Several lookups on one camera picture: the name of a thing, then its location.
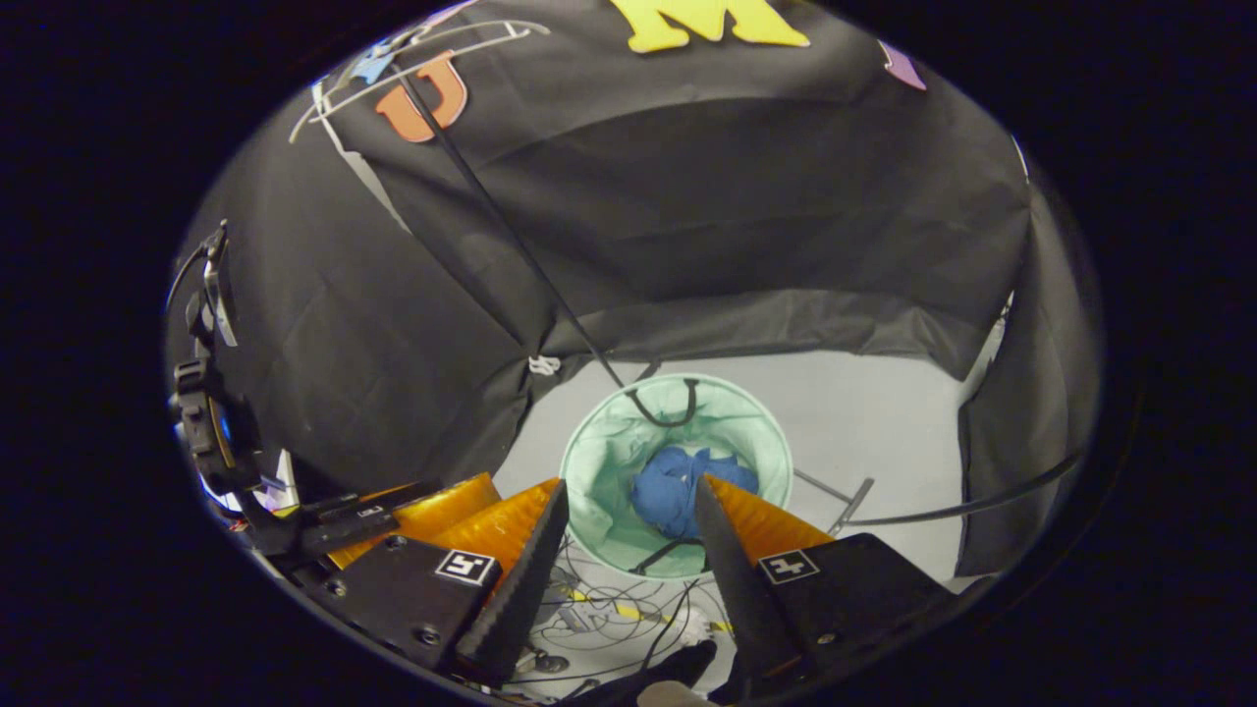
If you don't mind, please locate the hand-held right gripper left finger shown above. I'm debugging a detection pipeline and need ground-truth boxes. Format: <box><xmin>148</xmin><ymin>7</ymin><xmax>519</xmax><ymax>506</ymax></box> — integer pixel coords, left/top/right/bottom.
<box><xmin>312</xmin><ymin>477</ymin><xmax>572</xmax><ymax>685</ymax></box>

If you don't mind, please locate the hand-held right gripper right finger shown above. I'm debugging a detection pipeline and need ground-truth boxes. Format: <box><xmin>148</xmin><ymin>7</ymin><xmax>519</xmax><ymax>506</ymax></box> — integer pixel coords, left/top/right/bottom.
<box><xmin>693</xmin><ymin>474</ymin><xmax>956</xmax><ymax>683</ymax></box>

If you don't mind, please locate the blue shirt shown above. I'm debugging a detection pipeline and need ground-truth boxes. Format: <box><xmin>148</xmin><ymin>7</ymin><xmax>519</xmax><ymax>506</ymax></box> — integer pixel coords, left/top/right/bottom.
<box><xmin>628</xmin><ymin>447</ymin><xmax>762</xmax><ymax>541</ymax></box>

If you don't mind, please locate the green laundry hamper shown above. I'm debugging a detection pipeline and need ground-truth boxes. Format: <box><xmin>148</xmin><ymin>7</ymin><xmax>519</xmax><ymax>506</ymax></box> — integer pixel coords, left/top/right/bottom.
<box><xmin>558</xmin><ymin>373</ymin><xmax>794</xmax><ymax>580</ymax></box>

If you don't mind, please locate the white clothes hanger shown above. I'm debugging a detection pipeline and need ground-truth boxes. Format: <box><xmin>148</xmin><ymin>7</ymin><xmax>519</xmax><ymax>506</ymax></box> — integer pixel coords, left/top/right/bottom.
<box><xmin>324</xmin><ymin>18</ymin><xmax>551</xmax><ymax>99</ymax></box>
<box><xmin>288</xmin><ymin>51</ymin><xmax>467</xmax><ymax>145</ymax></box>

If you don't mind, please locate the black clothes rack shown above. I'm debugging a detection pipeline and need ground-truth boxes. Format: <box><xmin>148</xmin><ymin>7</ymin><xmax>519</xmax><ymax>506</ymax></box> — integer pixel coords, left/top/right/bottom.
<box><xmin>391</xmin><ymin>64</ymin><xmax>1081</xmax><ymax>536</ymax></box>

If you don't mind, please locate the black backdrop cloth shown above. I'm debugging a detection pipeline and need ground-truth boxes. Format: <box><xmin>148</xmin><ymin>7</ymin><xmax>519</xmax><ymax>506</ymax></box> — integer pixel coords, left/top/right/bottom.
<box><xmin>165</xmin><ymin>0</ymin><xmax>1106</xmax><ymax>580</ymax></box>

